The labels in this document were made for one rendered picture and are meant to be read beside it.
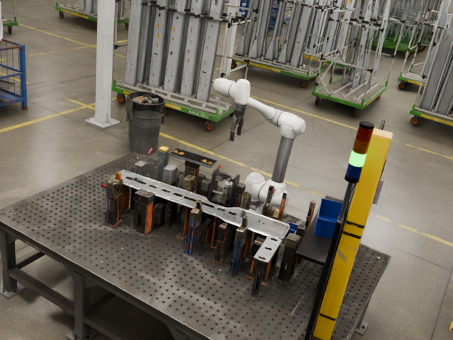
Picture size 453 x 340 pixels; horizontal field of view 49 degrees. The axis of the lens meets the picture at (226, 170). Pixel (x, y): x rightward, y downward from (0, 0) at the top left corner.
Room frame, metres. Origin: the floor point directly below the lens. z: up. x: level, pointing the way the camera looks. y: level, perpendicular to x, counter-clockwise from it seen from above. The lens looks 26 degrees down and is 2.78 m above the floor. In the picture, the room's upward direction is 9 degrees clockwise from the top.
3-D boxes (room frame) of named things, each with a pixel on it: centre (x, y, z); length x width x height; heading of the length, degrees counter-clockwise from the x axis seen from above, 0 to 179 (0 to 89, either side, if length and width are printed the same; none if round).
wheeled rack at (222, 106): (7.70, 0.96, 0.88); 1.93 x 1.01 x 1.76; 69
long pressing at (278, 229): (3.10, 0.18, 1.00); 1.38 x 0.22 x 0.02; 71
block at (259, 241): (2.75, -0.29, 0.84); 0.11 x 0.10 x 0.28; 161
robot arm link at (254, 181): (3.66, -0.25, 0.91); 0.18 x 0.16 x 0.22; 56
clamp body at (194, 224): (2.92, 0.16, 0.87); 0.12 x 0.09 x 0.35; 161
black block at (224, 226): (2.85, -0.04, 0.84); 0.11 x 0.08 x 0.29; 161
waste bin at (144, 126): (6.00, 1.15, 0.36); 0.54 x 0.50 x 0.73; 153
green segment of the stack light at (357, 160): (2.17, -0.60, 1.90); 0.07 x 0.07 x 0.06
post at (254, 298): (2.54, -0.30, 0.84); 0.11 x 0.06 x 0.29; 161
